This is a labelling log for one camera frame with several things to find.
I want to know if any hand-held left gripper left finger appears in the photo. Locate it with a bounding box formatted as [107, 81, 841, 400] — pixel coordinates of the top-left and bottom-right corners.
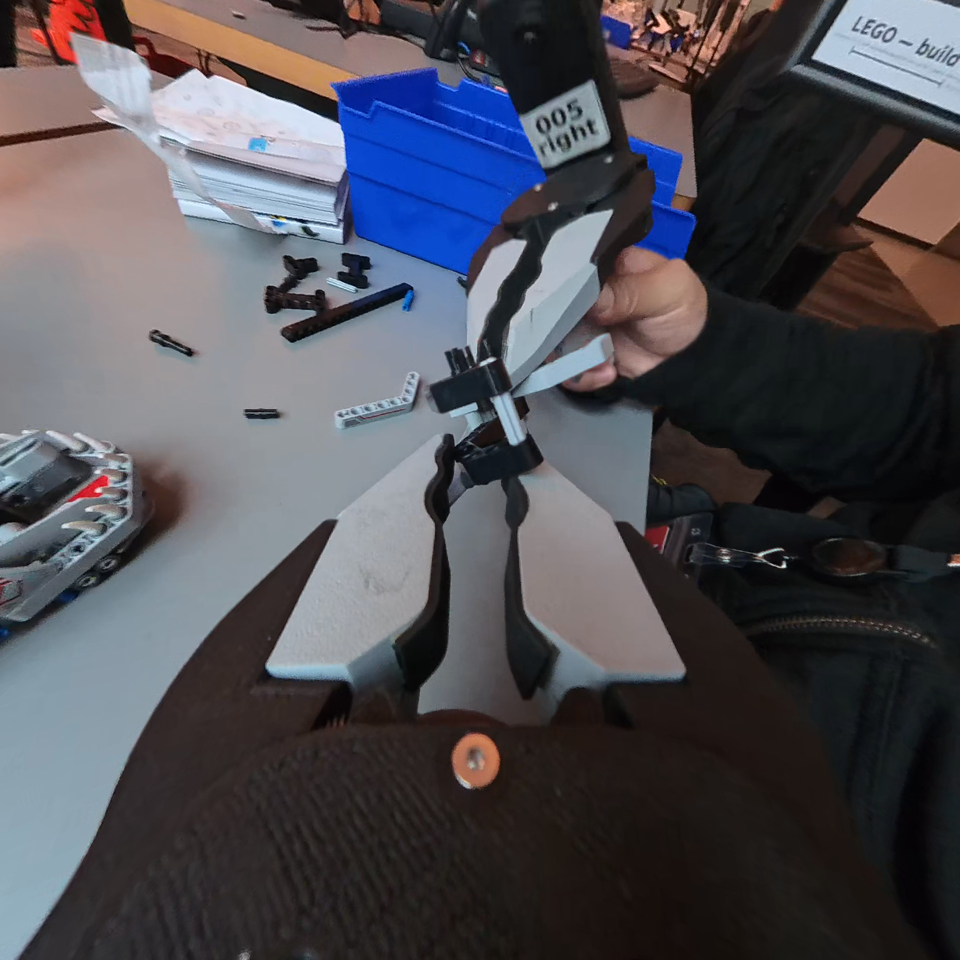
[264, 433, 457, 694]

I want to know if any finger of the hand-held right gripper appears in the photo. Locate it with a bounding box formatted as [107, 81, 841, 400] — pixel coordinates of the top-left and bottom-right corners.
[495, 208, 618, 385]
[465, 237, 538, 363]

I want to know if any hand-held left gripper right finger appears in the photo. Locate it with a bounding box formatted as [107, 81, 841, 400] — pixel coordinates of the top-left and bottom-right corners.
[502, 463, 687, 700]

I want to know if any black and grey lego assembly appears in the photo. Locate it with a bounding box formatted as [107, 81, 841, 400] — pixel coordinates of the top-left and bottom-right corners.
[427, 333, 618, 489]

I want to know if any person's right forearm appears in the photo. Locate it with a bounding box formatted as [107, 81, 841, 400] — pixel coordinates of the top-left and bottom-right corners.
[615, 285, 960, 511]

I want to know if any long black lego beam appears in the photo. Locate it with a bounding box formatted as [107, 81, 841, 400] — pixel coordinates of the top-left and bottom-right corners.
[281, 282, 415, 345]

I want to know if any grey angled lego beam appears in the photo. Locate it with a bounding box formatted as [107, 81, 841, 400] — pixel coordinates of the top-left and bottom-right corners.
[334, 371, 421, 430]

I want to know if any black lego cross beam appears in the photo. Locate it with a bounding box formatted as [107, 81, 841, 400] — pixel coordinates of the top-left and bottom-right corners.
[264, 276, 328, 315]

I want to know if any grey lego car model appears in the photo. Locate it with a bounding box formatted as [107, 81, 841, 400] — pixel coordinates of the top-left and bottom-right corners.
[0, 429, 148, 639]

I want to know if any person's right hand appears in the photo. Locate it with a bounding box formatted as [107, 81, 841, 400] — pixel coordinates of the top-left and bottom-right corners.
[562, 246, 710, 395]

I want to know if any red badge card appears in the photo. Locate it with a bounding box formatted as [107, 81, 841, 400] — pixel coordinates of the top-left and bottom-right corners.
[646, 513, 715, 573]

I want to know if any blue plastic bin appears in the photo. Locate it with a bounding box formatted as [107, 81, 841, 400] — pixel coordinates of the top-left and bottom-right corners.
[332, 67, 697, 275]

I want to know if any stack of instruction booklets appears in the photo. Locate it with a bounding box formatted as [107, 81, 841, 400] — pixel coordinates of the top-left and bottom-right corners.
[97, 71, 354, 246]

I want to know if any grey table with wooden edge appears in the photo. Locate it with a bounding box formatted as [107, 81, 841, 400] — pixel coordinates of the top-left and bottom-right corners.
[123, 0, 699, 211]

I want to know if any black framed sign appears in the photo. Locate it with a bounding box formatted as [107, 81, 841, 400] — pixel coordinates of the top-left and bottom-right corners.
[787, 0, 960, 140]

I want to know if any clear plastic bag strip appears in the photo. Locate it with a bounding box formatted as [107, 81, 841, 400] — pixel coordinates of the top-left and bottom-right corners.
[71, 33, 291, 235]

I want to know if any black lanyard with badge reel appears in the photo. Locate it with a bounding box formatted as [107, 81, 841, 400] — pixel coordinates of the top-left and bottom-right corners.
[686, 536, 960, 588]

